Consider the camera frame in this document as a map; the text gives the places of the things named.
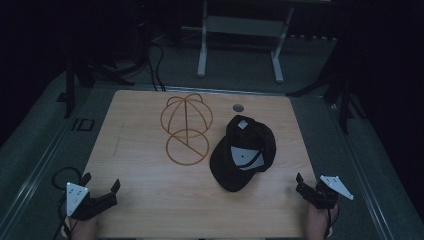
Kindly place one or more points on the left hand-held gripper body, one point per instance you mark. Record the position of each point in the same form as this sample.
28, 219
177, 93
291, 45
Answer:
76, 198

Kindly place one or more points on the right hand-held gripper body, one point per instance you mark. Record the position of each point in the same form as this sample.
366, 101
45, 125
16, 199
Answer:
325, 195

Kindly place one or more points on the person's right hand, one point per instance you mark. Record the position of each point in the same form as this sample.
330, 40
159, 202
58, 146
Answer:
319, 223

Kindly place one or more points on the person's left hand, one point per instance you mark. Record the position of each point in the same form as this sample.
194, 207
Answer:
83, 230

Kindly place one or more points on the black baseball cap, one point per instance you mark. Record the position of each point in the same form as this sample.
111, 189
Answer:
245, 156

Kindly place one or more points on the black stand with legs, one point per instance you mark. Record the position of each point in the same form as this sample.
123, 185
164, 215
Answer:
343, 96
71, 83

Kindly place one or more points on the grey round table grommet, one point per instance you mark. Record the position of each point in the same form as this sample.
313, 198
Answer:
238, 107

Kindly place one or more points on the white metal frame stand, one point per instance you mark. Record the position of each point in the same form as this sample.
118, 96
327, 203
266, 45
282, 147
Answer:
240, 26

